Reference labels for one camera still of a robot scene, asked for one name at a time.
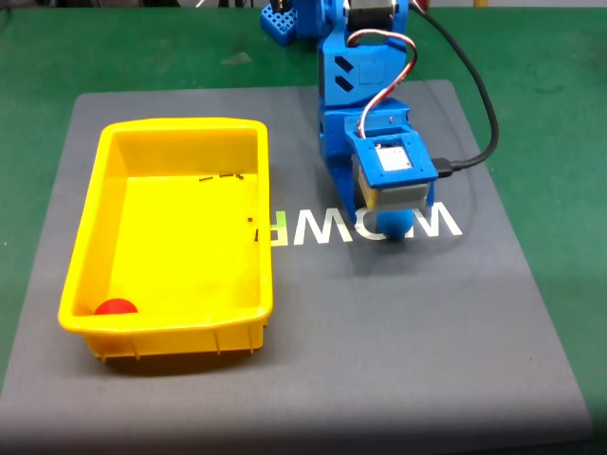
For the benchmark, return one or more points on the grey mat with white letters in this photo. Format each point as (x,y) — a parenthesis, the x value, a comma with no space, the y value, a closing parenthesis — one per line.
(379,332)

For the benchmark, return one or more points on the silver camera box, blue mount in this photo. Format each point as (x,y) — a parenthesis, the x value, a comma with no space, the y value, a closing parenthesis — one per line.
(396,170)

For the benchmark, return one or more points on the yellow plastic bin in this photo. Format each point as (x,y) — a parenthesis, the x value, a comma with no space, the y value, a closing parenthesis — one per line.
(185,237)

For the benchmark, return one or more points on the blue ball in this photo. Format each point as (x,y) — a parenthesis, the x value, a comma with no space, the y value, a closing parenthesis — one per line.
(394,225)

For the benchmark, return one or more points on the red ball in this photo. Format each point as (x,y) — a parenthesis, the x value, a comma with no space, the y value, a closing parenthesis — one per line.
(116,307)

